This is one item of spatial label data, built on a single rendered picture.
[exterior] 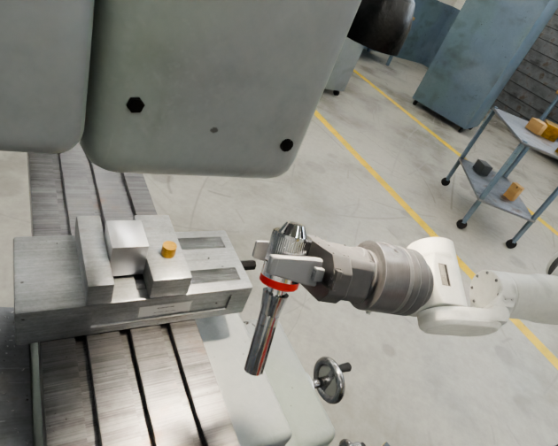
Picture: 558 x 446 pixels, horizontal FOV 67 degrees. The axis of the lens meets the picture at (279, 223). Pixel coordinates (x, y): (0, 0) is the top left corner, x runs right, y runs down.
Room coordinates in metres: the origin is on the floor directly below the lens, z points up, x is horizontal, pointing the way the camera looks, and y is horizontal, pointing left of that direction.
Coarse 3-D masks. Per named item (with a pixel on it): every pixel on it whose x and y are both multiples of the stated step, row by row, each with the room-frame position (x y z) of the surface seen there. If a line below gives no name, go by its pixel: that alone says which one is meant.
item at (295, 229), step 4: (288, 220) 0.41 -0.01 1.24; (284, 224) 0.40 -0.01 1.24; (288, 224) 0.39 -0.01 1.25; (292, 224) 0.39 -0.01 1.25; (296, 224) 0.40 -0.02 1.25; (300, 224) 0.41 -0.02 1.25; (280, 228) 0.39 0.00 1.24; (284, 228) 0.39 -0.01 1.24; (288, 228) 0.39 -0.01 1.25; (292, 228) 0.39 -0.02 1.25; (296, 228) 0.39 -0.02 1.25; (300, 228) 0.39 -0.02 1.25; (304, 228) 0.40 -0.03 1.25; (284, 232) 0.38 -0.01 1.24; (288, 232) 0.38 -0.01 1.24; (292, 232) 0.38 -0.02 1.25; (296, 232) 0.39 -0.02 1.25; (300, 232) 0.39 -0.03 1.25; (304, 232) 0.39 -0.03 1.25; (296, 236) 0.38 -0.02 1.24; (300, 236) 0.39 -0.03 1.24; (304, 236) 0.39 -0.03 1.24
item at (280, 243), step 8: (272, 232) 0.39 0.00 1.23; (280, 232) 0.38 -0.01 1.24; (272, 240) 0.38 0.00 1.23; (280, 240) 0.37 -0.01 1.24; (288, 240) 0.37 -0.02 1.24; (296, 240) 0.38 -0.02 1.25; (304, 240) 0.38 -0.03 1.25; (312, 240) 0.40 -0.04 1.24; (272, 248) 0.37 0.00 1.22; (280, 248) 0.37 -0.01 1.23; (288, 248) 0.37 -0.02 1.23; (296, 248) 0.37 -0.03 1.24; (304, 248) 0.38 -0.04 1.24; (264, 264) 0.37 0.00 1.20; (264, 272) 0.36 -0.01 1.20; (280, 280) 0.35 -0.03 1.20; (288, 280) 0.36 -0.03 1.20
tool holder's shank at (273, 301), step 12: (264, 288) 0.37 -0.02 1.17; (264, 300) 0.35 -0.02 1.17; (276, 300) 0.35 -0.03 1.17; (264, 312) 0.35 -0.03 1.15; (276, 312) 0.35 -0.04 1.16; (264, 324) 0.34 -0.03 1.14; (276, 324) 0.35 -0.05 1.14; (252, 336) 0.34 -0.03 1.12; (264, 336) 0.33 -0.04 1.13; (252, 348) 0.33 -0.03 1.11; (264, 348) 0.33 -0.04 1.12; (252, 360) 0.32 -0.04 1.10; (264, 360) 0.33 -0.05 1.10; (252, 372) 0.31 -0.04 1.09
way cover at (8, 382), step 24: (0, 312) 0.39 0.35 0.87; (0, 336) 0.35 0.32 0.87; (0, 360) 0.32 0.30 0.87; (24, 360) 0.34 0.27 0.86; (0, 384) 0.29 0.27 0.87; (24, 384) 0.30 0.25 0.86; (0, 408) 0.26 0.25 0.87; (24, 408) 0.27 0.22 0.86; (0, 432) 0.23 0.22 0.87; (24, 432) 0.25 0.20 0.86
